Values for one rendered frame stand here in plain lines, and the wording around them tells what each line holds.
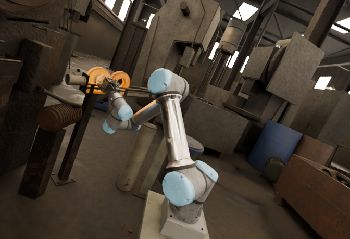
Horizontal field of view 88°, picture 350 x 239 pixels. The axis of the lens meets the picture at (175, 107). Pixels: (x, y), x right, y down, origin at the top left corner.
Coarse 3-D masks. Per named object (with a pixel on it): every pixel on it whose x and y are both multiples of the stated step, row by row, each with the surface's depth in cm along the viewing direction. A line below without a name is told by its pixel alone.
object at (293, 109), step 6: (312, 84) 627; (306, 90) 634; (300, 102) 640; (288, 108) 654; (294, 108) 644; (288, 114) 649; (294, 114) 645; (282, 120) 656; (288, 120) 650; (288, 126) 651
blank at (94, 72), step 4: (92, 68) 106; (96, 68) 105; (100, 68) 107; (88, 72) 104; (92, 72) 104; (96, 72) 106; (100, 72) 108; (104, 72) 110; (108, 72) 112; (92, 76) 105; (96, 76) 107; (104, 76) 111; (92, 80) 106
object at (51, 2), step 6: (0, 0) 57; (6, 0) 59; (54, 0) 77; (0, 6) 58; (6, 6) 60; (12, 6) 62; (18, 6) 63; (24, 6) 66; (30, 6) 68; (36, 6) 70; (42, 6) 72; (48, 6) 75; (18, 12) 64; (24, 12) 66; (30, 12) 69; (36, 12) 71
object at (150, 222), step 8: (152, 192) 96; (152, 200) 90; (160, 200) 93; (144, 208) 85; (152, 208) 85; (160, 208) 87; (144, 216) 79; (152, 216) 81; (160, 216) 83; (144, 224) 75; (152, 224) 76; (144, 232) 71; (152, 232) 73
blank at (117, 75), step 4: (116, 72) 118; (120, 72) 118; (124, 72) 121; (112, 76) 116; (116, 76) 117; (120, 76) 119; (124, 76) 122; (128, 76) 124; (124, 80) 123; (128, 80) 126; (124, 84) 125; (128, 84) 127; (120, 92) 125
